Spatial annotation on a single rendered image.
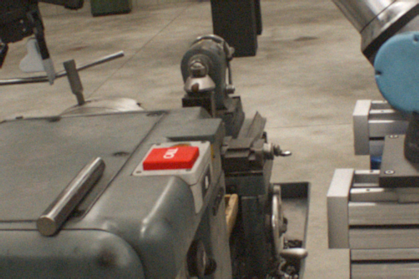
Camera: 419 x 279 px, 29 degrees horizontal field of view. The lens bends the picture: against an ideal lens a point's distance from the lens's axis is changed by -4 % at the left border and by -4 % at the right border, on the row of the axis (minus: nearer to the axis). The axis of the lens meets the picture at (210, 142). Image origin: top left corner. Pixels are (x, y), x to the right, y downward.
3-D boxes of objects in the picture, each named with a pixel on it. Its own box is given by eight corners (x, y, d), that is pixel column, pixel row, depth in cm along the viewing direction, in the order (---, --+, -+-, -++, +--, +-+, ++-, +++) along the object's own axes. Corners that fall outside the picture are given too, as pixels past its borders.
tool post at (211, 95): (213, 131, 207) (209, 91, 204) (183, 132, 208) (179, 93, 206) (217, 122, 214) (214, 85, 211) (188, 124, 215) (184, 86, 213)
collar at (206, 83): (212, 91, 204) (211, 79, 204) (181, 93, 206) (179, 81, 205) (217, 84, 212) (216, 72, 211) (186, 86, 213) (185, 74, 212)
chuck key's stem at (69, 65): (92, 116, 151) (73, 57, 148) (93, 118, 149) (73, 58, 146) (81, 120, 151) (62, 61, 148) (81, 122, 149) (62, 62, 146)
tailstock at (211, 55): (234, 139, 257) (226, 46, 249) (171, 142, 260) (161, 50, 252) (244, 115, 285) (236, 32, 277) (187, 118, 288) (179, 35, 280)
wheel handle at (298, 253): (308, 260, 208) (307, 250, 208) (277, 261, 210) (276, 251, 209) (308, 256, 211) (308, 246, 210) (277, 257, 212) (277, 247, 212)
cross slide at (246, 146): (262, 170, 204) (261, 152, 203) (95, 177, 211) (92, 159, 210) (268, 150, 220) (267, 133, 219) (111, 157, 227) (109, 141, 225)
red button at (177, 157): (192, 175, 98) (191, 159, 98) (143, 177, 99) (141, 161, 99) (201, 160, 104) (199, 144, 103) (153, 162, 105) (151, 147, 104)
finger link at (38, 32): (41, 60, 146) (28, 15, 145) (50, 56, 146) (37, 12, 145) (40, 61, 142) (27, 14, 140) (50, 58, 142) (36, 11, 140)
